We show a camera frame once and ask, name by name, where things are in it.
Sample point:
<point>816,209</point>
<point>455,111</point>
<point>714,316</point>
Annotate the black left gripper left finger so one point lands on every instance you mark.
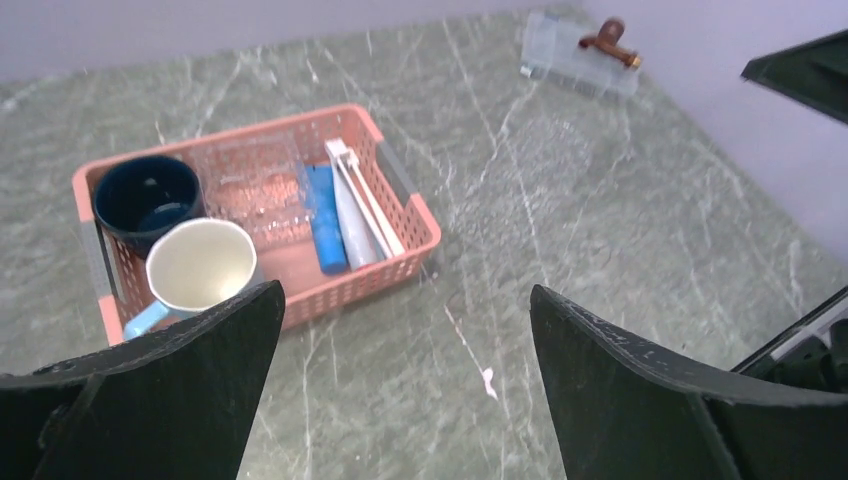
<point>177,403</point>

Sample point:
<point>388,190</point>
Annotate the white toothbrush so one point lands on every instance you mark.
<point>388,233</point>
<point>337,152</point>

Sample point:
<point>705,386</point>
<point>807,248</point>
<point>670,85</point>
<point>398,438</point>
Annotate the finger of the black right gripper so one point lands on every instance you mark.
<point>813,74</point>

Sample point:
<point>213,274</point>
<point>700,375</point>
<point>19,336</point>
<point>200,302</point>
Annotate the clear plastic organizer box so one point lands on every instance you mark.
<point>550,52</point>

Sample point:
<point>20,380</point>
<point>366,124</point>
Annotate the dark blue mug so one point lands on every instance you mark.
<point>140,200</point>

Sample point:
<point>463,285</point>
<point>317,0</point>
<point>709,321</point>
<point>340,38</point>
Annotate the clear textured plastic tray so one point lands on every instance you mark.
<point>259,183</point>

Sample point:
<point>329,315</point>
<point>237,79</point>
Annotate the light blue mug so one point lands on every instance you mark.
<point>195,266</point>

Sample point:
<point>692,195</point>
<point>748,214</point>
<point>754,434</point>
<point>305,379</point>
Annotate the brown copper faucet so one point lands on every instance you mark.
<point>606,41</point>

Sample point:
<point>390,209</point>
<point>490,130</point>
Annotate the pink plastic perforated basket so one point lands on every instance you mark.
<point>120,278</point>

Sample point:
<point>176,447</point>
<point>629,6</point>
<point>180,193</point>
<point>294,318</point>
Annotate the blue toothpaste tube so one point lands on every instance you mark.
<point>325,226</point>

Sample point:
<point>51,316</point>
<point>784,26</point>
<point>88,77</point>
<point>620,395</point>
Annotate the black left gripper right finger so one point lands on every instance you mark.
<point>624,407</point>

